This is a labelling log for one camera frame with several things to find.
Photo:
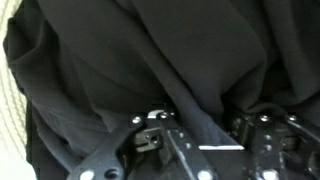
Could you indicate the white woven laundry basket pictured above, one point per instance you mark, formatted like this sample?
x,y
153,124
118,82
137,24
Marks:
x,y
13,138

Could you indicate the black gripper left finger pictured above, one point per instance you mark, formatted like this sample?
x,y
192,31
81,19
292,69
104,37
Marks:
x,y
176,155

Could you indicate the black garment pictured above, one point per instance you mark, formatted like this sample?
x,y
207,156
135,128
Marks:
x,y
91,71

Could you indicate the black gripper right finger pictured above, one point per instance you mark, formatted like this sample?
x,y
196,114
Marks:
x,y
257,134

